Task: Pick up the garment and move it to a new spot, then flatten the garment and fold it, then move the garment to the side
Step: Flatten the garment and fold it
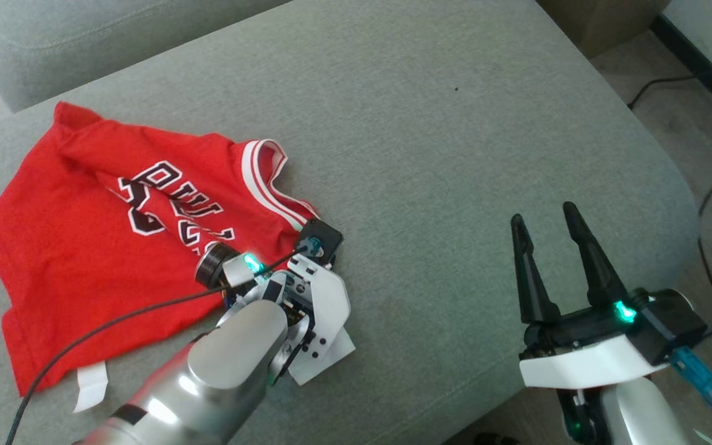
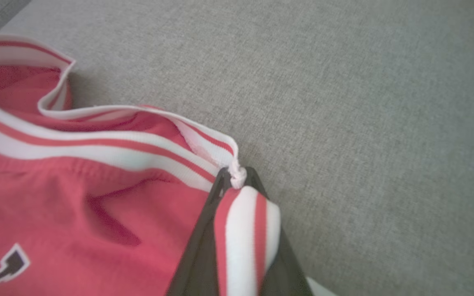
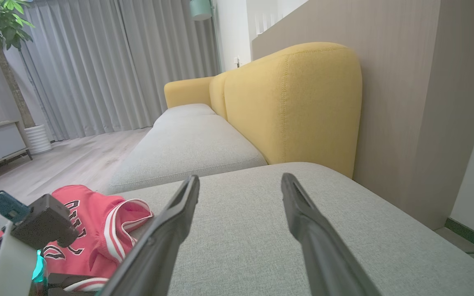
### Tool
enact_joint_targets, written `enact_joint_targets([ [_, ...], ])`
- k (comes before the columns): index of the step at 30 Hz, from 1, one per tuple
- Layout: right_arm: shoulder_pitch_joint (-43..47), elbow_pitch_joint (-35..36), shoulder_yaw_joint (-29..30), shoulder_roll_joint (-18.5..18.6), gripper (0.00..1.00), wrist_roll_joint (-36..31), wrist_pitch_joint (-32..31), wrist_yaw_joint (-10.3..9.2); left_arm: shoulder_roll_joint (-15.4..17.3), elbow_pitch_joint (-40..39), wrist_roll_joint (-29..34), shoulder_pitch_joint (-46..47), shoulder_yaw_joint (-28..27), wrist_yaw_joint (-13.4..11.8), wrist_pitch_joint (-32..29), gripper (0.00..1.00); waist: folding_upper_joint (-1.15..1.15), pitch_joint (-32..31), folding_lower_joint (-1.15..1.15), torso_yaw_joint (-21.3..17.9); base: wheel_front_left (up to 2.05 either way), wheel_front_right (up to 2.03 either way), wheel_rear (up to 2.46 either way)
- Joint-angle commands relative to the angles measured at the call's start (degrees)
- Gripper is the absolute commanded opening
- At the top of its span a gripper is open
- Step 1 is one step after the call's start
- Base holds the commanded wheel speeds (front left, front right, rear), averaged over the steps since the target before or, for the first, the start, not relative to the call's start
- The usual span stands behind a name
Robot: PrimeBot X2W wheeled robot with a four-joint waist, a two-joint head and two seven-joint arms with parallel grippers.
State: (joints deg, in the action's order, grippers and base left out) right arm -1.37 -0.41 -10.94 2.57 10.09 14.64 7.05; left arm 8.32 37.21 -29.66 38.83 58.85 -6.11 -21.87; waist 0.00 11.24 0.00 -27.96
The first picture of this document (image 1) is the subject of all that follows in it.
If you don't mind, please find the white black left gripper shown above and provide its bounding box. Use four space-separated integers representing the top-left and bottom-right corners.
194 242 352 385

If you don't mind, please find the grey fabric sofa cushion block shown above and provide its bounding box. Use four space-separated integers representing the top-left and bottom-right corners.
0 0 292 113

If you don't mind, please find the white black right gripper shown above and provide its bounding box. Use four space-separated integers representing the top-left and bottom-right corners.
510 201 670 391

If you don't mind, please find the black skirting strip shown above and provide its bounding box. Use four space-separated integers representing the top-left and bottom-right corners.
650 14 712 132

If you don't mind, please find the grey fabric sofa seat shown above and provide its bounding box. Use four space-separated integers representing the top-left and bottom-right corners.
0 0 701 445

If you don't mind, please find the red basketball jersey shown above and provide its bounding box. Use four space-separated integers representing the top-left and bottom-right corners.
0 101 357 413

